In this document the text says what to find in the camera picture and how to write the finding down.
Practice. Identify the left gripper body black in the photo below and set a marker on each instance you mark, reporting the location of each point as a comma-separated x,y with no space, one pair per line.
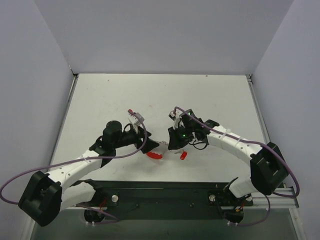
143,141

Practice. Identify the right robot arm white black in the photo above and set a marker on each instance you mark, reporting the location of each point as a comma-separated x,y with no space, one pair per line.
266,170

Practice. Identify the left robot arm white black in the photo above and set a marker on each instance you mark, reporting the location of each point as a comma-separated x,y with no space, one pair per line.
46,194

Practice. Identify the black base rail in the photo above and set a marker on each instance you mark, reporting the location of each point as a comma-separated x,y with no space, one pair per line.
138,200

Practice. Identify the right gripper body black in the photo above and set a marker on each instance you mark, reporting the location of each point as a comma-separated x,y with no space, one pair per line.
177,136

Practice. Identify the metal key holder red handle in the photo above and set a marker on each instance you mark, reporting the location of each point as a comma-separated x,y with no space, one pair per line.
158,152

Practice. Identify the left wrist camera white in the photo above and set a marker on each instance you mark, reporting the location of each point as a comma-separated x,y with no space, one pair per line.
135,119

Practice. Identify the small key red cap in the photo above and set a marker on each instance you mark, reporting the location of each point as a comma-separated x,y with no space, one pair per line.
182,154

